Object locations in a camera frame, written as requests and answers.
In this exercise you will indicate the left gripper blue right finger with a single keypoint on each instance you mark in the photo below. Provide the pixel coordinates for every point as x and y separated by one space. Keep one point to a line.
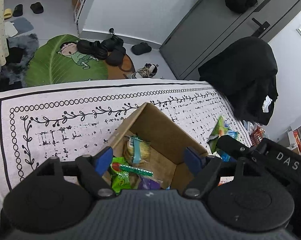
194 161

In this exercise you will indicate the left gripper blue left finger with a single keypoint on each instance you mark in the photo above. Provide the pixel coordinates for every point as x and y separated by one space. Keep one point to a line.
103 160

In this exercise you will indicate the green twisted stick snack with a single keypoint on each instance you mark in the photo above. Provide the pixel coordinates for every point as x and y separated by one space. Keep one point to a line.
139 171

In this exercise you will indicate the green snack packet with tomato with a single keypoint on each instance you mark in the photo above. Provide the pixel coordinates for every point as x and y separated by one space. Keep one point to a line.
120 179

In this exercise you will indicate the blue snack packet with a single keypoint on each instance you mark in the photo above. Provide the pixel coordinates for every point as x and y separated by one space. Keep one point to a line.
226 158

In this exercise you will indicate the brown cardboard box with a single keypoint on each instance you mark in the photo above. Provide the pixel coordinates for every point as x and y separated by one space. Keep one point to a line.
167 141

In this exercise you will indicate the clear packet round crackers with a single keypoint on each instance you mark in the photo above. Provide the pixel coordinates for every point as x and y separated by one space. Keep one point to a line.
137 152

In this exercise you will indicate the green blue ring-snack packet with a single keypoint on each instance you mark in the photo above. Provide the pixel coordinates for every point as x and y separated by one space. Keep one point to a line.
221 128

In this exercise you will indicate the purple wafer pack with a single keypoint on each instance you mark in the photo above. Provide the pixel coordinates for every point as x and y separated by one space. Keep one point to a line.
149 183

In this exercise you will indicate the cluttered white desk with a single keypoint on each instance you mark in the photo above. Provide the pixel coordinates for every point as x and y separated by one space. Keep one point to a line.
291 139

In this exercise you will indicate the red plastic basket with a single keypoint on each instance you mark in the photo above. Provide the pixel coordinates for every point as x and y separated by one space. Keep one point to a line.
257 136

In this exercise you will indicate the white black patterned blanket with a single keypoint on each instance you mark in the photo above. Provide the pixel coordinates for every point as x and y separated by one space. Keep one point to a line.
71 119

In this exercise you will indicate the grey white sneaker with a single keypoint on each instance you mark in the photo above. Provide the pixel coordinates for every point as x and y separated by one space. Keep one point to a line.
149 70

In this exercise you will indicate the black clothes pile on chair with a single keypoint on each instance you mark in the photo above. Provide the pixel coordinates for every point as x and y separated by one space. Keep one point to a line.
245 73

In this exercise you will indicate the green leaf cartoon rug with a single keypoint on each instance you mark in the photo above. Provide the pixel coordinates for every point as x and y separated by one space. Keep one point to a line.
58 61

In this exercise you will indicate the black shoes pile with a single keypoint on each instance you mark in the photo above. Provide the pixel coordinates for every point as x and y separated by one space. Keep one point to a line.
111 50

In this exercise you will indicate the black slipper by door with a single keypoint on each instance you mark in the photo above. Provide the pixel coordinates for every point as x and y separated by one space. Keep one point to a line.
141 48

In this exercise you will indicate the grey door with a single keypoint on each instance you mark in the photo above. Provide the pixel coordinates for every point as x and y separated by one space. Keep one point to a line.
210 27

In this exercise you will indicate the grey fluffy rug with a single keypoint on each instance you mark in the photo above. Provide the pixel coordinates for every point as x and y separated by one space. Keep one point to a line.
21 51

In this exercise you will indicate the black door handle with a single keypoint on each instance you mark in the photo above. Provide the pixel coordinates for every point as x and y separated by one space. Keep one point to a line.
261 28

